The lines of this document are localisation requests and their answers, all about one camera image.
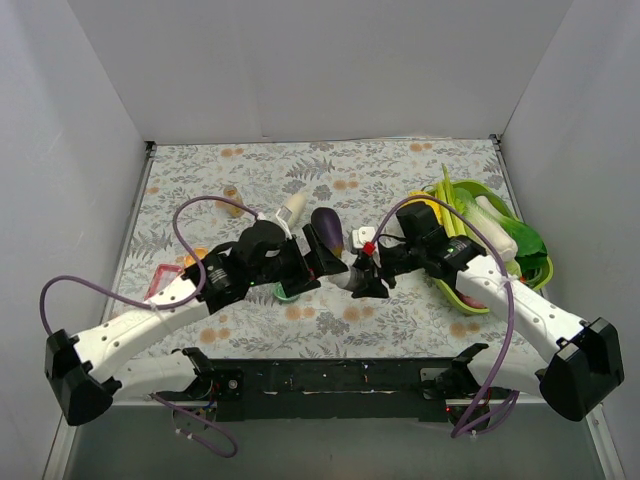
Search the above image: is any yellow napa cabbage toy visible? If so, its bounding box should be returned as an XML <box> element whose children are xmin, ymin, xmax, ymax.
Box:
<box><xmin>409</xmin><ymin>190</ymin><xmax>443</xmax><ymax>225</ymax></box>

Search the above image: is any floral patterned table mat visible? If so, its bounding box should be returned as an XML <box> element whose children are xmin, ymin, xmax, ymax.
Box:
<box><xmin>118</xmin><ymin>139</ymin><xmax>509</xmax><ymax>358</ymax></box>

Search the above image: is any green round pill container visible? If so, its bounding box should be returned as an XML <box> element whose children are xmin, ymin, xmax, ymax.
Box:
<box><xmin>273</xmin><ymin>283</ymin><xmax>299</xmax><ymax>303</ymax></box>

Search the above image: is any green leafy vegetable toy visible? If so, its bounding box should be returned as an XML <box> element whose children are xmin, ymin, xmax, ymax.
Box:
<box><xmin>498</xmin><ymin>216</ymin><xmax>548</xmax><ymax>272</ymax></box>

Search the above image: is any green plastic basket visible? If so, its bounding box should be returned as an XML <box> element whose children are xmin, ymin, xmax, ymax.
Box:
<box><xmin>428</xmin><ymin>178</ymin><xmax>554</xmax><ymax>291</ymax></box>

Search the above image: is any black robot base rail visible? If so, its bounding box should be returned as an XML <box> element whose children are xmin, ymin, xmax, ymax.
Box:
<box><xmin>159</xmin><ymin>357</ymin><xmax>482</xmax><ymax>422</ymax></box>

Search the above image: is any orange round pill container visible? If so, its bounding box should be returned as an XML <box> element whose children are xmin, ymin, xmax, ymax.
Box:
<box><xmin>184</xmin><ymin>247</ymin><xmax>208</xmax><ymax>268</ymax></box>

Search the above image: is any aluminium frame rail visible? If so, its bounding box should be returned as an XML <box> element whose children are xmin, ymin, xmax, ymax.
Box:
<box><xmin>42</xmin><ymin>397</ymin><xmax>161</xmax><ymax>480</ymax></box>

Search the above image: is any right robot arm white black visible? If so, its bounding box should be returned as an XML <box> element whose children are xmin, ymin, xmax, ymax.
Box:
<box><xmin>351</xmin><ymin>202</ymin><xmax>624</xmax><ymax>421</ymax></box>

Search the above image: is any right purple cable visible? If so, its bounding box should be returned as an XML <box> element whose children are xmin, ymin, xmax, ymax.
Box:
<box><xmin>372</xmin><ymin>194</ymin><xmax>521</xmax><ymax>439</ymax></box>

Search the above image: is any purple eggplant toy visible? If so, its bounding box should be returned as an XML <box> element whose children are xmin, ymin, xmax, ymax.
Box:
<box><xmin>311</xmin><ymin>207</ymin><xmax>344</xmax><ymax>258</ymax></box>

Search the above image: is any white eggplant toy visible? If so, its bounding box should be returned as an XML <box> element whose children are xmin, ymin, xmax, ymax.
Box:
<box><xmin>283</xmin><ymin>192</ymin><xmax>307</xmax><ymax>227</ymax></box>

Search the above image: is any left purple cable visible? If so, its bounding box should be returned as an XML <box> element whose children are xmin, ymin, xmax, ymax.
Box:
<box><xmin>39</xmin><ymin>195</ymin><xmax>269</xmax><ymax>459</ymax></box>

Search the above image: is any pink rectangular pill box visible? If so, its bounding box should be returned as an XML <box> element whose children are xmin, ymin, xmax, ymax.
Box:
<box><xmin>144</xmin><ymin>264</ymin><xmax>182</xmax><ymax>300</ymax></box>

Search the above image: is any green celery stalk toy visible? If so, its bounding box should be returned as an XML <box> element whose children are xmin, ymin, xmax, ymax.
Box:
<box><xmin>433</xmin><ymin>163</ymin><xmax>476</xmax><ymax>239</ymax></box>

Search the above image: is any white vitamin B bottle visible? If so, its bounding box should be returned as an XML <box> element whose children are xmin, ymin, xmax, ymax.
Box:
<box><xmin>328</xmin><ymin>266</ymin><xmax>366</xmax><ymax>293</ymax></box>

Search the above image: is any amber pill bottle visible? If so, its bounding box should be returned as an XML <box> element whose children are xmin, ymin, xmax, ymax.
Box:
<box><xmin>223</xmin><ymin>185</ymin><xmax>245</xmax><ymax>218</ymax></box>

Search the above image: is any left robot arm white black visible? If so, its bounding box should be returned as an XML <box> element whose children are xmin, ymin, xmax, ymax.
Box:
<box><xmin>45</xmin><ymin>220</ymin><xmax>348</xmax><ymax>426</ymax></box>

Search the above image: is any white daikon radish toy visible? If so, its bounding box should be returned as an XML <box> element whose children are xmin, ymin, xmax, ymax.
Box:
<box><xmin>472</xmin><ymin>196</ymin><xmax>518</xmax><ymax>263</ymax></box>

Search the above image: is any purple cable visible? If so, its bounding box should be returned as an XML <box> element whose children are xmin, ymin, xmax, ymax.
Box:
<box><xmin>372</xmin><ymin>194</ymin><xmax>521</xmax><ymax>439</ymax></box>
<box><xmin>39</xmin><ymin>195</ymin><xmax>269</xmax><ymax>459</ymax></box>

